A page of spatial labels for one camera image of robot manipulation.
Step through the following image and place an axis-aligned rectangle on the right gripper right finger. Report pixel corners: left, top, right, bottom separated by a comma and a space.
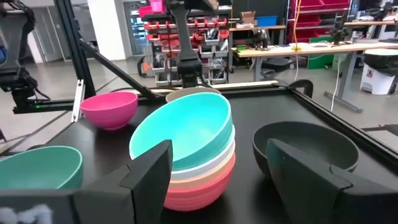
266, 138, 398, 224

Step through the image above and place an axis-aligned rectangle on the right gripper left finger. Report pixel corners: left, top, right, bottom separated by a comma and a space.
0, 139, 174, 224

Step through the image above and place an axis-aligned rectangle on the white ribbed bowl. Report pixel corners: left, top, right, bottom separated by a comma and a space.
170, 126, 236, 181

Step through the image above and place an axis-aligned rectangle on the turquoise ribbed bowl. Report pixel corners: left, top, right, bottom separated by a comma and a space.
129, 91, 234, 172

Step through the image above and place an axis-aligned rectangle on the magenta pink ribbed bowl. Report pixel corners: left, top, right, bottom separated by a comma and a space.
80, 91, 139, 131

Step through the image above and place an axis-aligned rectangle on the beige ribbed bowl with label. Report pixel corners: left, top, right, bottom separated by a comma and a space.
165, 86, 222, 103

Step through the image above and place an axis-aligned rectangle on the dark green ribbed bowl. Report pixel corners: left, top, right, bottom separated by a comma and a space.
0, 146, 84, 190

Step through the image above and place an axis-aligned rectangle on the coral red ribbed bowl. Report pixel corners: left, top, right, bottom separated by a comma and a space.
164, 154, 236, 213

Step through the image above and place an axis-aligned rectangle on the peach ribbed bowl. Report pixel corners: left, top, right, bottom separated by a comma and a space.
169, 146, 236, 190

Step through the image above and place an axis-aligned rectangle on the dark grey ribbed bowl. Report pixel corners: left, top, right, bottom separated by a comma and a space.
252, 121, 361, 178

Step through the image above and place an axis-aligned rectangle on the black table clamp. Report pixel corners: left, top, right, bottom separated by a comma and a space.
286, 78, 314, 99

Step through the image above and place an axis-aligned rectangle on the wooden base board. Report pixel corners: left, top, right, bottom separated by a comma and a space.
124, 80, 280, 95

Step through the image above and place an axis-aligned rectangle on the black office chair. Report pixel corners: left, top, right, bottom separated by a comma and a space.
259, 57, 294, 79

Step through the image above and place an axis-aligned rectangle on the white trash can black bag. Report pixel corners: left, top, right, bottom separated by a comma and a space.
359, 48, 398, 96

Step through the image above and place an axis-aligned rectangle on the green panel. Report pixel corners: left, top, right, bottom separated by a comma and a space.
307, 36, 336, 70

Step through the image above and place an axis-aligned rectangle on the wooden workbench with grey legs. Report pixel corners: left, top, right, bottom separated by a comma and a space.
230, 41, 398, 113

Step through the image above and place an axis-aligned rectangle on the glass door cabinet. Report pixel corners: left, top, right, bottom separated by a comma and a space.
123, 0, 154, 57

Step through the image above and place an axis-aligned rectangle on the small black bench robot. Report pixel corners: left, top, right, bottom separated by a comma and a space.
252, 27, 272, 51
328, 11, 351, 48

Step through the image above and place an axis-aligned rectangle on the storage bin rack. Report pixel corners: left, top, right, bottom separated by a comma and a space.
138, 0, 231, 88

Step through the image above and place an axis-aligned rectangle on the red storage bin shelf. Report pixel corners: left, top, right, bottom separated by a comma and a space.
287, 0, 352, 44

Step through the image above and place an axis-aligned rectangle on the blue plastic bin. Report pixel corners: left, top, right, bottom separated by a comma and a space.
256, 15, 279, 27

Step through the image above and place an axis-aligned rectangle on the pink plastic bin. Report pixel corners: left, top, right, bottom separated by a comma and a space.
138, 0, 165, 18

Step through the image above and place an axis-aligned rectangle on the cardboard box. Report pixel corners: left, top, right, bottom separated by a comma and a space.
239, 11, 257, 26

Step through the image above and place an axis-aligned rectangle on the silver metal bracket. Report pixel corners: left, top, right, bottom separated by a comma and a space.
70, 79, 86, 124

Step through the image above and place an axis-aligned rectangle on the black diagonal frame brace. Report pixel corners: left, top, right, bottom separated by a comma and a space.
79, 39, 165, 101

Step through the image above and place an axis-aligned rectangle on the black frame side rail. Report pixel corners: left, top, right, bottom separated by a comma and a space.
12, 95, 167, 114

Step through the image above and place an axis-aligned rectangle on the black aluminium frame post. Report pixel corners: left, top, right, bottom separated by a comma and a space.
54, 0, 97, 98

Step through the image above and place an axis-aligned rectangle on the orange cable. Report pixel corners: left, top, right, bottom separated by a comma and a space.
292, 0, 303, 52

